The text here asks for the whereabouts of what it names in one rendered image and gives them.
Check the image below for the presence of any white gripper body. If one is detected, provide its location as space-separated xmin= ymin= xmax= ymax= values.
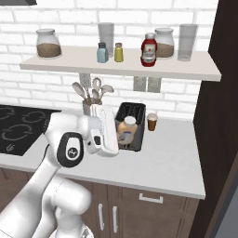
xmin=92 ymin=104 xmax=121 ymax=158

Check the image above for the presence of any beige white-capped condiment bottle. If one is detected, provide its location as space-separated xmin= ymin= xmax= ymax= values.
xmin=116 ymin=115 xmax=139 ymax=147

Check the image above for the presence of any brown white-capped shaker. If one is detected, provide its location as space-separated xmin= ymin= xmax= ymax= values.
xmin=146 ymin=112 xmax=159 ymax=132

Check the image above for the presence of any blue-grey shaker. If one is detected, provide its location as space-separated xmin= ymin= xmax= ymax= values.
xmin=96 ymin=42 xmax=110 ymax=64

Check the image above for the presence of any yellow-green shaker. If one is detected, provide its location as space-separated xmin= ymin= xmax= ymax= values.
xmin=113 ymin=42 xmax=125 ymax=63

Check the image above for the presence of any red ketchup bottle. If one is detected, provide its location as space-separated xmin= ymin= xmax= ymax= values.
xmin=139 ymin=32 xmax=158 ymax=68

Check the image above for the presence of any dark brown tall cabinet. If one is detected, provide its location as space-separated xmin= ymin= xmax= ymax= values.
xmin=188 ymin=0 xmax=238 ymax=238

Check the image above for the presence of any black toaster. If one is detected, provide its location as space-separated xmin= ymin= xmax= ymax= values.
xmin=114 ymin=101 xmax=147 ymax=152

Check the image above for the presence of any grey utensil pot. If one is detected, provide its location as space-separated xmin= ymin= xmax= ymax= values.
xmin=81 ymin=98 xmax=103 ymax=116

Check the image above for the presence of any pale wooden spoon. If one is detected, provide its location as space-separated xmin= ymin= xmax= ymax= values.
xmin=99 ymin=84 xmax=115 ymax=97
xmin=91 ymin=88 xmax=100 ymax=101
xmin=72 ymin=81 xmax=89 ymax=103
xmin=91 ymin=77 xmax=102 ymax=93

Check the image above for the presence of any brown cupboard door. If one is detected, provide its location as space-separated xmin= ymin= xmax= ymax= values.
xmin=66 ymin=178 xmax=110 ymax=238
xmin=0 ymin=166 xmax=35 ymax=215
xmin=107 ymin=184 xmax=123 ymax=238

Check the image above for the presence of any black hob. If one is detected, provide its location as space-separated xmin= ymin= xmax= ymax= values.
xmin=0 ymin=104 xmax=62 ymax=157

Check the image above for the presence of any brown drawer front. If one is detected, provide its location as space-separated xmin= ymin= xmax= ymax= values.
xmin=119 ymin=186 xmax=201 ymax=238

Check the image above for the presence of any clear tall glass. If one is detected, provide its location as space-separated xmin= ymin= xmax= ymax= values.
xmin=177 ymin=23 xmax=199 ymax=62
xmin=98 ymin=21 xmax=116 ymax=59

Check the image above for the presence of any glass jar with brown contents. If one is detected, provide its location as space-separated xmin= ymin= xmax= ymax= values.
xmin=35 ymin=28 xmax=62 ymax=60
xmin=153 ymin=27 xmax=176 ymax=60

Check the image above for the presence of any grey range hood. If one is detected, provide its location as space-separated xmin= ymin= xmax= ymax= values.
xmin=0 ymin=0 xmax=38 ymax=7

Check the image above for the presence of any grey wall outlet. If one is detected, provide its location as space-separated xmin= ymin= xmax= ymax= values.
xmin=147 ymin=76 xmax=163 ymax=94
xmin=133 ymin=76 xmax=147 ymax=93
xmin=78 ymin=73 xmax=92 ymax=89

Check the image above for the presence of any white wall shelf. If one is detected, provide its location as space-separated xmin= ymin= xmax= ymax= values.
xmin=19 ymin=46 xmax=222 ymax=83

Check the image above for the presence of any white drawer handle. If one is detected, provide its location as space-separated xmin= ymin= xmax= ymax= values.
xmin=138 ymin=192 xmax=165 ymax=205

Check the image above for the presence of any white cupboard door handle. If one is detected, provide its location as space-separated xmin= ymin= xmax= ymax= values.
xmin=98 ymin=203 xmax=105 ymax=232
xmin=112 ymin=205 xmax=119 ymax=234

